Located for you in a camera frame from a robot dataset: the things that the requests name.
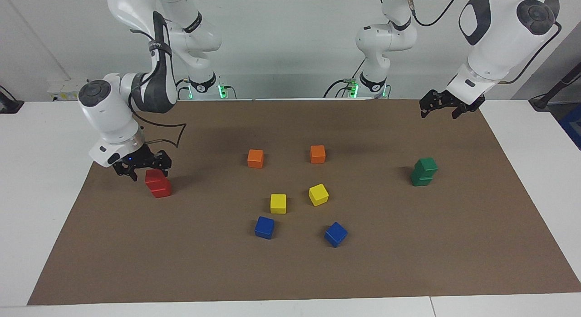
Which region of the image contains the blue wooden cube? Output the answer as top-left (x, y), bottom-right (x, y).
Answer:
top-left (254, 216), bottom-right (276, 240)
top-left (324, 222), bottom-right (348, 248)

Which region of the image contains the blue crate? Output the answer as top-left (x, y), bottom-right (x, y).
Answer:
top-left (558, 103), bottom-right (581, 150)

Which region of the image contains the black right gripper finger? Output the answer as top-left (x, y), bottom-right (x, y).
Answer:
top-left (155, 149), bottom-right (173, 178)
top-left (113, 164), bottom-right (138, 182)

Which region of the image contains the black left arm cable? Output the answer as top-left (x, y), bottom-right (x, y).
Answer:
top-left (405, 0), bottom-right (563, 85)

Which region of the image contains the brown table mat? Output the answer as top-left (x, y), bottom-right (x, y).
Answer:
top-left (27, 99), bottom-right (581, 306)

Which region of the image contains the white power strip box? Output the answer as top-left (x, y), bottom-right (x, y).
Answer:
top-left (47, 78), bottom-right (98, 102)

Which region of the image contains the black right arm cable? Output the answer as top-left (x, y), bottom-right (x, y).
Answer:
top-left (129, 28), bottom-right (188, 150)

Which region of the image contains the black arm base cable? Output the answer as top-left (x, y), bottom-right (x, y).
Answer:
top-left (323, 57), bottom-right (368, 99)

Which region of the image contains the black clamp mount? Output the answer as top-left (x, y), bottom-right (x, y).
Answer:
top-left (0, 85), bottom-right (25, 114)

